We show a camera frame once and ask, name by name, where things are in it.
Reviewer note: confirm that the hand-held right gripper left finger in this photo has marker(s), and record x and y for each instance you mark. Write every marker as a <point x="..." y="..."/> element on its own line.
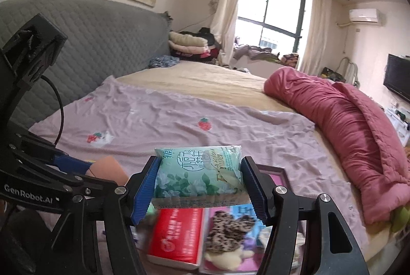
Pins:
<point x="144" y="191"/>

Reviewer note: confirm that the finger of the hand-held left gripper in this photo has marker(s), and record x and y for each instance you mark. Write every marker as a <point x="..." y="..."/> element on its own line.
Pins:
<point x="93" y="183"/>
<point x="70" y="166"/>

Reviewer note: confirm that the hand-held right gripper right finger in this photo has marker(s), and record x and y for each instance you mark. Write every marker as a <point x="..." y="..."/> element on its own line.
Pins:
<point x="254" y="188"/>

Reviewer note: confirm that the peach makeup sponge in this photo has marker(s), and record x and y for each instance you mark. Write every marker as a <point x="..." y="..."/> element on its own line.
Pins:
<point x="107" y="171"/>

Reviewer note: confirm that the pink shallow box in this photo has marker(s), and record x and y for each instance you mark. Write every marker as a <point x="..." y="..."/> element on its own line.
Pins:
<point x="277" y="179"/>

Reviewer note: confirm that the leopard print plush toy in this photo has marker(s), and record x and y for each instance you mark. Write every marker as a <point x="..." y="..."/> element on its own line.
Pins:
<point x="227" y="227"/>

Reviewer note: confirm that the red tissue pack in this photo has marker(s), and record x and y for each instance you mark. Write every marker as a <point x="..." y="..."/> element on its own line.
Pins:
<point x="176" y="236"/>

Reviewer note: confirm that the green floral tissue packet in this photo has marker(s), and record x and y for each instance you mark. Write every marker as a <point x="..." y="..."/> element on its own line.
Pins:
<point x="198" y="179"/>

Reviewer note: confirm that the pink quilt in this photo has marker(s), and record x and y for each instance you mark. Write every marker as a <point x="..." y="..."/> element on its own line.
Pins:
<point x="336" y="121"/>

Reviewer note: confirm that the beige bed sheet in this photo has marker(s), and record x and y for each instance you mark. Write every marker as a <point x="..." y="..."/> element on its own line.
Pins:
<point x="208" y="83"/>

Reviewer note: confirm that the grey quilted headboard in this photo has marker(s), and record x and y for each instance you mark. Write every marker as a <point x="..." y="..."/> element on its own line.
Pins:
<point x="112" y="47"/>

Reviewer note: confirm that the blue patterned cloth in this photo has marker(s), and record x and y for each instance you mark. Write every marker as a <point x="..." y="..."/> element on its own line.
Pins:
<point x="163" y="61"/>

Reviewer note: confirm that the patterned cushion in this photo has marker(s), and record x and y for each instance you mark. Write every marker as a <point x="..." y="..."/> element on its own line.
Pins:
<point x="290" y="60"/>

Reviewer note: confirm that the pile of clothes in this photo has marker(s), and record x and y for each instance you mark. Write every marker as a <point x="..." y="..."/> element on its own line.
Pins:
<point x="256" y="52"/>

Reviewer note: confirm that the dark bag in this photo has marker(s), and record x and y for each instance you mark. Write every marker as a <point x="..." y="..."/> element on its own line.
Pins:
<point x="333" y="74"/>

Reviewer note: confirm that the green pillow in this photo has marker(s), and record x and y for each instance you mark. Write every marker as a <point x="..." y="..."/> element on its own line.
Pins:
<point x="400" y="219"/>

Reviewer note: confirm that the stack of folded clothes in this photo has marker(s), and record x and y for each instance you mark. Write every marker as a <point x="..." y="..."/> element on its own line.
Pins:
<point x="187" y="43"/>

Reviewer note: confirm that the metal rack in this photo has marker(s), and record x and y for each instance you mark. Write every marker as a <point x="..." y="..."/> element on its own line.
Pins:
<point x="344" y="61"/>

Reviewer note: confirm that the white tv cabinet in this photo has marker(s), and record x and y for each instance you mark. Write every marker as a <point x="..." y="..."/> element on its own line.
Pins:
<point x="398" y="121"/>

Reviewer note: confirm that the cream curtain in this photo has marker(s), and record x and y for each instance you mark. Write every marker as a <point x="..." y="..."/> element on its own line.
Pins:
<point x="227" y="6"/>
<point x="315" y="31"/>

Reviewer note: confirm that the black television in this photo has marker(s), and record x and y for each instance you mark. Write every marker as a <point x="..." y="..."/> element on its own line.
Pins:
<point x="397" y="76"/>

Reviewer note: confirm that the window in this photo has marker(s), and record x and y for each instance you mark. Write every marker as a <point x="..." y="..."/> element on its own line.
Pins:
<point x="282" y="6"/>

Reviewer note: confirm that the white air conditioner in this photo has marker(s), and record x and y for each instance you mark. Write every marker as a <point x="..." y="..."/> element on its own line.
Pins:
<point x="365" y="16"/>

